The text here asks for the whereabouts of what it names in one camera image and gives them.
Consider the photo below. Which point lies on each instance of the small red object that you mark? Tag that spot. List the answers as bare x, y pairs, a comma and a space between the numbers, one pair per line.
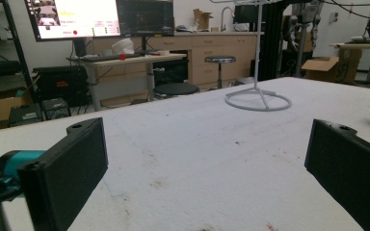
122, 56

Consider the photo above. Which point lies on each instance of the chrome round stool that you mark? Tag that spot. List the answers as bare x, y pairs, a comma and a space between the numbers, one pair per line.
220, 59

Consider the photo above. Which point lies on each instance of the black keyboard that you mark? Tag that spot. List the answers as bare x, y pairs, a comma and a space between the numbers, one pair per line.
109, 57

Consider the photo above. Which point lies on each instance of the black metal frame post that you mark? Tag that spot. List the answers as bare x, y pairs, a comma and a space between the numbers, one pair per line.
271, 40

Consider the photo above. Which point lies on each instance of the open cardboard box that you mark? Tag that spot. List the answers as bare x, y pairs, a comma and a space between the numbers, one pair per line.
327, 69

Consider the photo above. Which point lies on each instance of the black metal shelf rack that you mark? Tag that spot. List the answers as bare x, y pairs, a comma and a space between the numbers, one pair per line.
3, 61

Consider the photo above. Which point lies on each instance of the white side table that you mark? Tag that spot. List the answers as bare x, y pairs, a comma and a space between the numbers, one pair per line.
363, 48

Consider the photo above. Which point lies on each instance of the brown cardboard box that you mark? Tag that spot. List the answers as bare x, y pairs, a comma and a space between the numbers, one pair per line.
202, 19

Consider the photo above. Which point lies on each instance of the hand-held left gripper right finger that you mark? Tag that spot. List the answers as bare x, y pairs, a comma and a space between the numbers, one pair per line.
350, 166

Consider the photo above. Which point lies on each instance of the chrome sink faucet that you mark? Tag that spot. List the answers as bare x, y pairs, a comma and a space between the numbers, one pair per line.
225, 17

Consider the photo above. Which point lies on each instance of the small black device box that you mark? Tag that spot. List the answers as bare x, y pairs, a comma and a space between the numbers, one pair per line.
24, 115
56, 108

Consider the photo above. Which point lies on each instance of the light wooden desk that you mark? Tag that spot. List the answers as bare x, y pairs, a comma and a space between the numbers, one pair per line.
135, 61

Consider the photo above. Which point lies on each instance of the black round stool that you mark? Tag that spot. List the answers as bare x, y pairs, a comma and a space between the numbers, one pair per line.
176, 89

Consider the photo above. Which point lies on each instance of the wooden cabinet counter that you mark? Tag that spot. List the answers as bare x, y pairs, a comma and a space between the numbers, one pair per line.
205, 54

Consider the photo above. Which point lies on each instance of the white crumpled bag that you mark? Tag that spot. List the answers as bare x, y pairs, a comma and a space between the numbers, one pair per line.
123, 46

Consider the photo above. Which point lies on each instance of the bright computer monitor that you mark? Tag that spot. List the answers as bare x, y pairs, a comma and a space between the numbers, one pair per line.
77, 17

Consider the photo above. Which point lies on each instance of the flat cardboard box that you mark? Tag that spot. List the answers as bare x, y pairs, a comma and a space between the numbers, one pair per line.
0, 110

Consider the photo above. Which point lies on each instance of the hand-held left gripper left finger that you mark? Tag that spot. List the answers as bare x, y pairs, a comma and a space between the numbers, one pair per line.
61, 173

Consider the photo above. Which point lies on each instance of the black equipment case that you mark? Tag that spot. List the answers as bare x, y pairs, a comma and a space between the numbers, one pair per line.
61, 83

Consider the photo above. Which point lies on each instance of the dark computer monitor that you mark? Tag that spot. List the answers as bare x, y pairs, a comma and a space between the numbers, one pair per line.
146, 17

